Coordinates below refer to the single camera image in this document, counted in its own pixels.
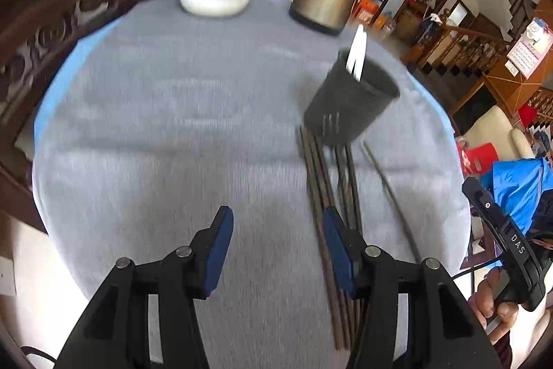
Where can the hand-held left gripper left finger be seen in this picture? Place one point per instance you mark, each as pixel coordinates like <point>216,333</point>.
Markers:
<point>218,248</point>

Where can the dark grey utensil holder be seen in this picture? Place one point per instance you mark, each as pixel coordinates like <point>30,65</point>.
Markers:
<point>345,101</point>

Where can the carved dark wooden bench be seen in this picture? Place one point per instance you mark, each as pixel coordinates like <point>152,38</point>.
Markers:
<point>47,19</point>

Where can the white wall socket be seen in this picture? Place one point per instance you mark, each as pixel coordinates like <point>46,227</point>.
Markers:
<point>6,280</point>

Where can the wooden cabinet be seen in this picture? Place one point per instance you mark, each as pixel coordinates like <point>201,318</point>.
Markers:
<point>421,12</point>

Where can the red cloth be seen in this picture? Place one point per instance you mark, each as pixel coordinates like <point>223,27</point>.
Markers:
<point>535,116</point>

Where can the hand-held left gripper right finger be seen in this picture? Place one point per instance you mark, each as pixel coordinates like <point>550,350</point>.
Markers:
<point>339,252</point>

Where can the person's right hand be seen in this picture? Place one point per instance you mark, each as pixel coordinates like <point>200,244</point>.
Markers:
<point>484,300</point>

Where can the red plastic stool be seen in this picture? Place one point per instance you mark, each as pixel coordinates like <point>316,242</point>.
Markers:
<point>477,159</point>

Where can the grey tablecloth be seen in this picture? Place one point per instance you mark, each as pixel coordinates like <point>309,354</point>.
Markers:
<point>181,127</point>

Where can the beige sofa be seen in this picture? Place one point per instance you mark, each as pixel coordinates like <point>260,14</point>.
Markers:
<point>497,131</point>

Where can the blue cloth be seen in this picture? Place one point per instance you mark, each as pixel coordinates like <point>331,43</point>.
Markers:
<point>518,187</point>

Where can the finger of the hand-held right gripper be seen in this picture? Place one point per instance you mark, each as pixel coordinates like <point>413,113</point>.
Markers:
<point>516,248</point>

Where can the person's right forearm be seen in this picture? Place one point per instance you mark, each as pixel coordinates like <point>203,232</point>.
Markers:
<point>503,351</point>

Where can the orange boxes shelf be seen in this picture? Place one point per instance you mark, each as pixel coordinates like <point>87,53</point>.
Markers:
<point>371,6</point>

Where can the wall calendar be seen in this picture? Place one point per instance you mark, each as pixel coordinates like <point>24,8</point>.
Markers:
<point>529,49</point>

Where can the wooden stair railing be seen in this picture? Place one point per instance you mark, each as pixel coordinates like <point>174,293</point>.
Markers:
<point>462,49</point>

